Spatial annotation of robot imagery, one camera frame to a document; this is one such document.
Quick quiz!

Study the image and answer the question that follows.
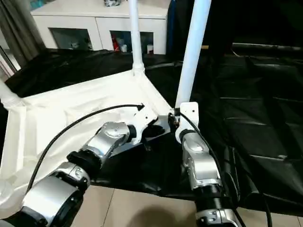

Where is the black mat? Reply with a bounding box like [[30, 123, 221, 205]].
[[0, 47, 303, 211]]

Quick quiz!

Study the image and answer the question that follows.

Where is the white cabinet with glass doors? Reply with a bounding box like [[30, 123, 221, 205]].
[[30, 0, 168, 56]]

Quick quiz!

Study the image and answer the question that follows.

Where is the dark patterned small object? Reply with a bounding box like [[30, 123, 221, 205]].
[[103, 0, 123, 8]]

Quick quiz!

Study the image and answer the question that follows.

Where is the white plastic table top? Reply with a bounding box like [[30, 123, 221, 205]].
[[0, 68, 178, 210]]

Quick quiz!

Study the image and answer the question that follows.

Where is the grey curtain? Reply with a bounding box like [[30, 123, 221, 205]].
[[0, 0, 47, 70]]

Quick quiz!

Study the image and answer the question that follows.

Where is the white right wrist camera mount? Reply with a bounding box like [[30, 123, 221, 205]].
[[175, 101, 200, 144]]

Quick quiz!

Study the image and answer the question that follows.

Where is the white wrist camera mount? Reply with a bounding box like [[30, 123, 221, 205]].
[[175, 101, 200, 144], [132, 107, 160, 145]]

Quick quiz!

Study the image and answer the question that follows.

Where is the small red item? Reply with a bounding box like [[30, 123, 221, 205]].
[[112, 34, 120, 52]]

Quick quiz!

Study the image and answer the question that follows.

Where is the long black bar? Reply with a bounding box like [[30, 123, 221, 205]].
[[232, 43, 303, 52]]

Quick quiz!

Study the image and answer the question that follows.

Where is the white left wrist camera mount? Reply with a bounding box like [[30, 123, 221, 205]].
[[132, 107, 160, 145]]

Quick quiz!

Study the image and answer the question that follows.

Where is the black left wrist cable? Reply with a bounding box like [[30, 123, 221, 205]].
[[25, 102, 146, 192]]

